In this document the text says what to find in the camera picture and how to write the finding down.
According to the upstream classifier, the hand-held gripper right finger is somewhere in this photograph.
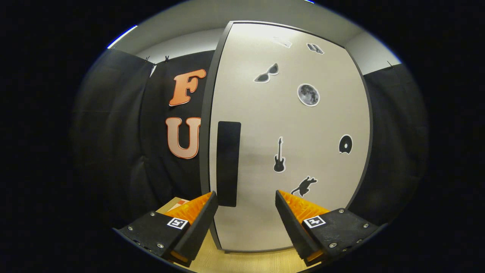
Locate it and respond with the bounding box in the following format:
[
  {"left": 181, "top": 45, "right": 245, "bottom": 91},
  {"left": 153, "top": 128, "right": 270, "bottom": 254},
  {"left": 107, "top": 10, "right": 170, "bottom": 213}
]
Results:
[{"left": 275, "top": 190, "right": 380, "bottom": 267}]

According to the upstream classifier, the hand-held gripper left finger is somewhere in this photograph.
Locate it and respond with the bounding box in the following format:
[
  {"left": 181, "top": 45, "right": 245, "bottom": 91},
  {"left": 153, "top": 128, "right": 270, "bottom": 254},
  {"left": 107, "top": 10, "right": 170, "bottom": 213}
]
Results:
[{"left": 113, "top": 191, "right": 219, "bottom": 268}]

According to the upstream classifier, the dark grey shoe cabinet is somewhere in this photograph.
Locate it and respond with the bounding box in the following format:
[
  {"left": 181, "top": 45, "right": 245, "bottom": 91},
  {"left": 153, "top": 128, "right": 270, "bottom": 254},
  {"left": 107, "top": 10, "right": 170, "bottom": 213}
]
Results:
[{"left": 199, "top": 20, "right": 374, "bottom": 254}]

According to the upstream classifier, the stack of books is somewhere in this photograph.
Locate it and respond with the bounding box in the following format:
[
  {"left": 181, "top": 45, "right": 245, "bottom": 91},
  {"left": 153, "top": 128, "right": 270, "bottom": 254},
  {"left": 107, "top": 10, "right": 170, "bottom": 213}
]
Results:
[{"left": 167, "top": 198, "right": 190, "bottom": 213}]

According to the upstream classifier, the black backdrop cloth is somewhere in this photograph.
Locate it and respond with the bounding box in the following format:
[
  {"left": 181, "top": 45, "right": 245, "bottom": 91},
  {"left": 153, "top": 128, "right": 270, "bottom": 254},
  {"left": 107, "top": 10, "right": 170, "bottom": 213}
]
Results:
[{"left": 70, "top": 49, "right": 429, "bottom": 228}]

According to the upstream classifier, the black door handle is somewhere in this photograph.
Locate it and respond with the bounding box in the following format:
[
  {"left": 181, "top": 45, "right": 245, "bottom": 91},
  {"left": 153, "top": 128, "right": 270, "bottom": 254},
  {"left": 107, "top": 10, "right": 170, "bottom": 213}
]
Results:
[{"left": 216, "top": 121, "right": 242, "bottom": 207}]

